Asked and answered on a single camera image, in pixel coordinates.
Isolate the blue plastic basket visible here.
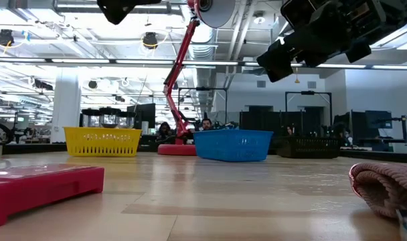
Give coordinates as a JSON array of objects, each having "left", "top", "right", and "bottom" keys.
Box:
[{"left": 193, "top": 129, "right": 274, "bottom": 163}]

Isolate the red plastic box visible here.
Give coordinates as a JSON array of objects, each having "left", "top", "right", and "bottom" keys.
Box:
[{"left": 0, "top": 163, "right": 105, "bottom": 228}]

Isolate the black gantry frame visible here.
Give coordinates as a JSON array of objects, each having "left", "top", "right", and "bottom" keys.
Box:
[{"left": 284, "top": 90, "right": 333, "bottom": 135}]

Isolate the black aluminium table frame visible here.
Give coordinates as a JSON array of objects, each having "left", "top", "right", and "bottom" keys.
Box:
[{"left": 0, "top": 143, "right": 407, "bottom": 165}]

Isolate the white pillar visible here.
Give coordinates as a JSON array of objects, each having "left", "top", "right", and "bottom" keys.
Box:
[{"left": 50, "top": 66, "right": 82, "bottom": 144}]

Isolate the black monitor workstation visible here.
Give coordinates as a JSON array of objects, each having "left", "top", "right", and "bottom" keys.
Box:
[{"left": 333, "top": 109, "right": 407, "bottom": 152}]

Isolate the pink cloth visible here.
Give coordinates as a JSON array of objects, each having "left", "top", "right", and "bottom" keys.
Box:
[{"left": 348, "top": 162, "right": 407, "bottom": 241}]

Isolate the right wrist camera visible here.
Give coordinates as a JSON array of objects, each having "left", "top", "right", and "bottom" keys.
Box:
[{"left": 280, "top": 0, "right": 323, "bottom": 29}]

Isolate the black plastic basket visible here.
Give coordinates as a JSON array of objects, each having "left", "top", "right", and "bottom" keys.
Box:
[{"left": 276, "top": 136, "right": 342, "bottom": 159}]

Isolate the yellow plastic basket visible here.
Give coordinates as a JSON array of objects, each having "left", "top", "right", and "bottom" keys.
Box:
[{"left": 63, "top": 126, "right": 143, "bottom": 157}]

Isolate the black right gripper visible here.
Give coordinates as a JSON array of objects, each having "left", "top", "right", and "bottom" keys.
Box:
[{"left": 256, "top": 0, "right": 407, "bottom": 83}]

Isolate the black ceiling device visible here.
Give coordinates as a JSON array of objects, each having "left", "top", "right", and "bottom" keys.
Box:
[
  {"left": 0, "top": 29, "right": 15, "bottom": 47},
  {"left": 141, "top": 31, "right": 159, "bottom": 50}
]

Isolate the black partition wall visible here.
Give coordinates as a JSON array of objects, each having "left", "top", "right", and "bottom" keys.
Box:
[{"left": 239, "top": 105, "right": 331, "bottom": 138}]

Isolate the long strip light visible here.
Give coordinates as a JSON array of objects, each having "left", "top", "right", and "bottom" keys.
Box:
[{"left": 0, "top": 57, "right": 407, "bottom": 70}]

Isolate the black monitor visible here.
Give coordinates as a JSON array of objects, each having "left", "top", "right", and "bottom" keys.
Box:
[{"left": 126, "top": 102, "right": 157, "bottom": 130}]

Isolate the red desk lamp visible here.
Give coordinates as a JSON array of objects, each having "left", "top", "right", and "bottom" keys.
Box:
[{"left": 157, "top": 0, "right": 236, "bottom": 157}]

